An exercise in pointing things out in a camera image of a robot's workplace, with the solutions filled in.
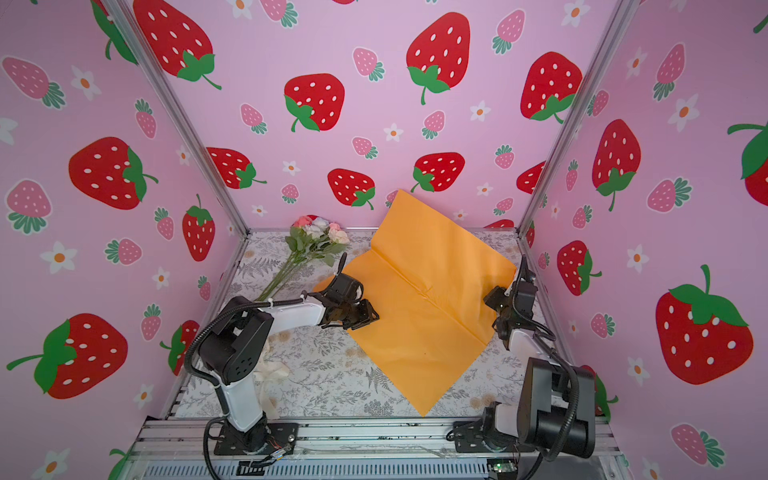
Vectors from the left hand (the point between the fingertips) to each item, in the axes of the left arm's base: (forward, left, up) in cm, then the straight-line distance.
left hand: (378, 318), depth 94 cm
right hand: (+6, -36, +10) cm, 38 cm away
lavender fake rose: (+42, +26, +3) cm, 49 cm away
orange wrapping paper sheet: (+13, -17, +2) cm, 21 cm away
